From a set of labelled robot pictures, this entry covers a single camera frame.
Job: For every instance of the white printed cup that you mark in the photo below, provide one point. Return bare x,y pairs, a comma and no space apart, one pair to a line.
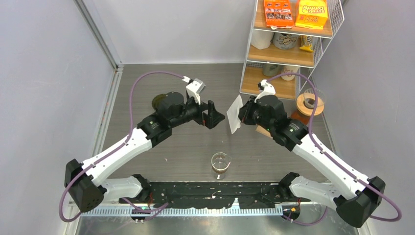
289,69

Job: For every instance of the yellow scrub daddy box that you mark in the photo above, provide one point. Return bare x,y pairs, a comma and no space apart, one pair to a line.
311,14

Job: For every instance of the grey green cup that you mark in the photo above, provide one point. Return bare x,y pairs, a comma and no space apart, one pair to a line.
270,70

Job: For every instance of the glass beaker with coffee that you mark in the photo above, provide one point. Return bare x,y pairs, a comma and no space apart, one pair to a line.
220,163

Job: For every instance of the orange glass carafe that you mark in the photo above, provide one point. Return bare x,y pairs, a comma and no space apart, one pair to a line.
300,116

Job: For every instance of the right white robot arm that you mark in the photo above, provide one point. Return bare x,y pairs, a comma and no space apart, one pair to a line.
349,193

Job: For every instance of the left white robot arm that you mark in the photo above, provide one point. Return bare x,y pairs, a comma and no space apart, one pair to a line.
88,181

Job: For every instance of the clear glass dripper cone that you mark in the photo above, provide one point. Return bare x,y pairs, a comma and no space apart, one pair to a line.
313,98

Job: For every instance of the orange snack box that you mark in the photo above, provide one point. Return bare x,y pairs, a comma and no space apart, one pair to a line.
278,14

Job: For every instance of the brown paper coffee filter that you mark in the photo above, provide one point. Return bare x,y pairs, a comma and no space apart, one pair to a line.
263,131

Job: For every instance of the white paper coffee filter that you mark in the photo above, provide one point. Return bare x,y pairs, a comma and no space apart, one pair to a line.
233,112

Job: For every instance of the yellow snack packet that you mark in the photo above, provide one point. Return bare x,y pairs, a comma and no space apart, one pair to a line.
306,43

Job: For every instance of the grey printed mug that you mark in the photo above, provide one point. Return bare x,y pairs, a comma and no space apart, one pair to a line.
284,41

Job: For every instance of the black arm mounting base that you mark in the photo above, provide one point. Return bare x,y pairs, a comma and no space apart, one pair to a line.
215,195

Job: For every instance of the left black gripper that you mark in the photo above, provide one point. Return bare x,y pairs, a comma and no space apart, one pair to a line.
210,120

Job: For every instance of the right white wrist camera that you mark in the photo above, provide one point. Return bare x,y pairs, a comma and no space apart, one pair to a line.
266,88

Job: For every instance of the dark green glass dripper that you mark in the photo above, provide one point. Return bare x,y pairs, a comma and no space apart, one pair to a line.
156,100

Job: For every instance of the wooden ring dripper holder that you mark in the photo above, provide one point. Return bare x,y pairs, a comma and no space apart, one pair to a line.
303,109

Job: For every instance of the white wire wooden shelf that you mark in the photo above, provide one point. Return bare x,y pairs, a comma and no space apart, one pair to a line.
256,58

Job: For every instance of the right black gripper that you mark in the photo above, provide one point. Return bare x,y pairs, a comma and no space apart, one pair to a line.
244,112

